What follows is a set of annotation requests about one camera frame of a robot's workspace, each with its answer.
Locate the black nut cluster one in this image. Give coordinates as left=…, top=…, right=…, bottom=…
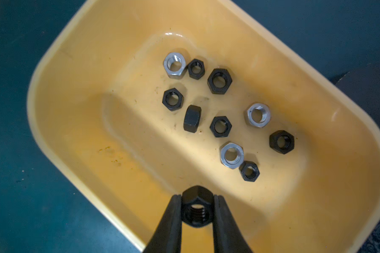
left=181, top=186, right=214, bottom=228

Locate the black nut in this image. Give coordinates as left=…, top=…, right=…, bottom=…
left=187, top=59, right=205, bottom=80
left=207, top=69, right=232, bottom=94
left=162, top=88, right=184, bottom=111
left=239, top=161, right=260, bottom=182

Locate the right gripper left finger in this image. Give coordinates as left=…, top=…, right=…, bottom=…
left=143, top=195, right=182, bottom=253

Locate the black nut cluster three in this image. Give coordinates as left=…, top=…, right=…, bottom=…
left=183, top=105, right=202, bottom=133

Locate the black nut cluster two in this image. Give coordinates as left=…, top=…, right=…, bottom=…
left=210, top=116, right=232, bottom=138

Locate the black nut cluster four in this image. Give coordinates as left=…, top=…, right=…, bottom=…
left=269, top=130, right=295, bottom=155

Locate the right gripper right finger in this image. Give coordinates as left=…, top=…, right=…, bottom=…
left=213, top=195, right=252, bottom=253

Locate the black nut bottom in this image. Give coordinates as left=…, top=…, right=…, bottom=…
left=187, top=59, right=205, bottom=80

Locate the yellow plastic storage box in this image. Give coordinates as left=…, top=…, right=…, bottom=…
left=27, top=1, right=380, bottom=253

